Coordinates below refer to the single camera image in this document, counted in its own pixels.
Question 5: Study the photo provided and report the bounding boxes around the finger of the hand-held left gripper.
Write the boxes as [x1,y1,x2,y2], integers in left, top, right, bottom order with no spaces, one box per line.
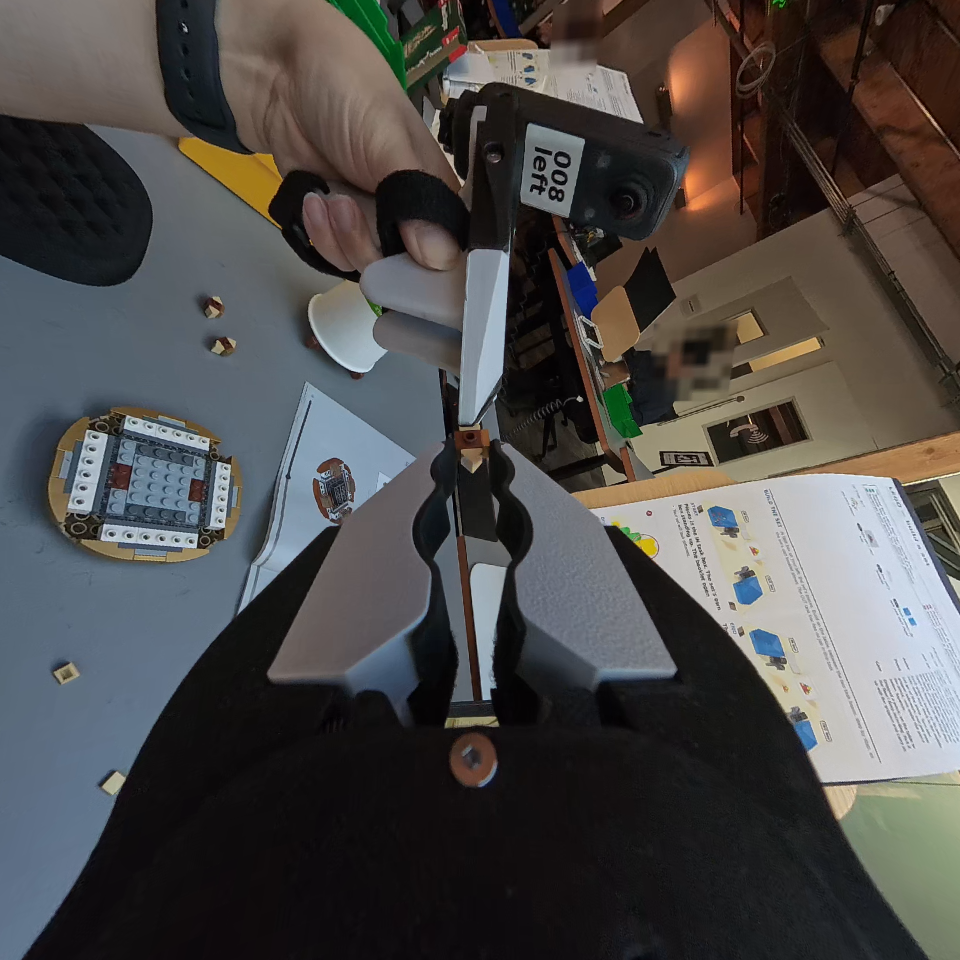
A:
[456,246,519,435]

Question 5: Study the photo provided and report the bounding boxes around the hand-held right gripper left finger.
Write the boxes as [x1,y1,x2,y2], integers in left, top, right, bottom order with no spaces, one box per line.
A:
[267,441,459,727]

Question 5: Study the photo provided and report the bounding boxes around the wooden chair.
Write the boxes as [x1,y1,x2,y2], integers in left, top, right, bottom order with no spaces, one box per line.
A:
[596,287,640,363]

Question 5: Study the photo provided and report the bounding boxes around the black wrist rest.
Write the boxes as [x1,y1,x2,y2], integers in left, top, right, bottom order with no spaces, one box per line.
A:
[0,114,154,288]

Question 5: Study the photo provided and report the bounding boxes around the green plastic bins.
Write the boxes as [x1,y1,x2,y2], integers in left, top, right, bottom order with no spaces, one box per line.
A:
[326,0,411,93]

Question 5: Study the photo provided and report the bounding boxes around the person's left hand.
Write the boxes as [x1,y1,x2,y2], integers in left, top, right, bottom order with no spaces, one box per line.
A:
[216,0,469,275]

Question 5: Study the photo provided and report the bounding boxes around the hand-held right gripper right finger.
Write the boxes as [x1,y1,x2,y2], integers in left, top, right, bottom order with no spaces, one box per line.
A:
[487,439,678,727]

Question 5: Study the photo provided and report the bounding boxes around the stacked yellow plastic bins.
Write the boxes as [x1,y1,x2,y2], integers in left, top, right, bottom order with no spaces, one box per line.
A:
[177,136,285,228]

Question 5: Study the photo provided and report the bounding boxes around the blue plastic bin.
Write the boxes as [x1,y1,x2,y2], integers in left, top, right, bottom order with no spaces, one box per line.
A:
[566,262,599,318]

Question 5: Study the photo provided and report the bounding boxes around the white printed task sheet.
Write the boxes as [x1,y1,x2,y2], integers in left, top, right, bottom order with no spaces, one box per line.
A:
[587,472,960,787]

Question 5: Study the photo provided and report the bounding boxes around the black wrist watch band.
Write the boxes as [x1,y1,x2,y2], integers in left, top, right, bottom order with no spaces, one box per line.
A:
[155,0,254,156]

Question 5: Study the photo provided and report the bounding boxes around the lego instruction booklet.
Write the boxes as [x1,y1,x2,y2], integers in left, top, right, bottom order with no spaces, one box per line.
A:
[238,381,418,615]

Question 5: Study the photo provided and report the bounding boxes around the green printed box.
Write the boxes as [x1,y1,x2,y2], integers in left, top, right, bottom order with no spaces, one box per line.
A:
[399,0,470,72]

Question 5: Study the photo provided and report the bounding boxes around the green plastic bin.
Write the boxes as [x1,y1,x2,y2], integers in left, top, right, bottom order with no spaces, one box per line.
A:
[602,382,644,438]

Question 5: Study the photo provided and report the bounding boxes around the round lego base model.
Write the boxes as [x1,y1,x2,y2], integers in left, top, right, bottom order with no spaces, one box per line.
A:
[46,406,243,564]

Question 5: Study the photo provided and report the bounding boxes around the white paper cup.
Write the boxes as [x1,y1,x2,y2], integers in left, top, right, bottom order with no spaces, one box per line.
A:
[306,287,389,374]

